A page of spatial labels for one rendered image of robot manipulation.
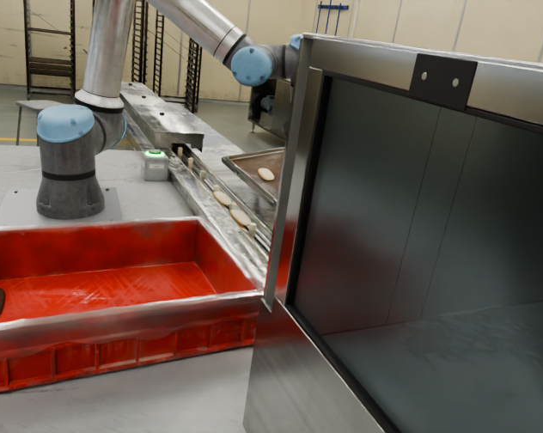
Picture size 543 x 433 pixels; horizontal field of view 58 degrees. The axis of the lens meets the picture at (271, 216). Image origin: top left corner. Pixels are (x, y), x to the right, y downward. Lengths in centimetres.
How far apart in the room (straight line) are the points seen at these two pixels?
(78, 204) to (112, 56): 35
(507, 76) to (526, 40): 514
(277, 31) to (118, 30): 789
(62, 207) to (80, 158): 12
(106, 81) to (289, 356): 89
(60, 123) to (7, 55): 716
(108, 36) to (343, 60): 88
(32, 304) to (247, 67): 58
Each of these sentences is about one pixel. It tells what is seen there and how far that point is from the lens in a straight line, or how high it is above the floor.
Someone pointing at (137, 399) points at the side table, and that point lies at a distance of 72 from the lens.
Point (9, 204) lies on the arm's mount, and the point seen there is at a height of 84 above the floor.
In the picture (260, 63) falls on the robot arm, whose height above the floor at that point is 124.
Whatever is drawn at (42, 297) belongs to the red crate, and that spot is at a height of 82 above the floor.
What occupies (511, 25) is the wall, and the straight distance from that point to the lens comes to 558.
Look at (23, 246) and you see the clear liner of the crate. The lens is 97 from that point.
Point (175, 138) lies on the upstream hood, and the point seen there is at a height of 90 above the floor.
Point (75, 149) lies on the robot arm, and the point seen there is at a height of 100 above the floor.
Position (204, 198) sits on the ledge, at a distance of 132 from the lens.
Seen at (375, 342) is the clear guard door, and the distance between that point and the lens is 40.
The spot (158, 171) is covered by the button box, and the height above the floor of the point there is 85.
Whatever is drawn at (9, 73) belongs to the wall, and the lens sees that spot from 833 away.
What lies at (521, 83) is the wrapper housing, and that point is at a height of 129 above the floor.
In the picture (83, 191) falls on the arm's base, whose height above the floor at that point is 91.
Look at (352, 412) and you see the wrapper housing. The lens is 44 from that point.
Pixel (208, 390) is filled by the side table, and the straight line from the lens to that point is 74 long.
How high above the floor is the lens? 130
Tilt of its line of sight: 21 degrees down
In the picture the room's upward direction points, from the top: 8 degrees clockwise
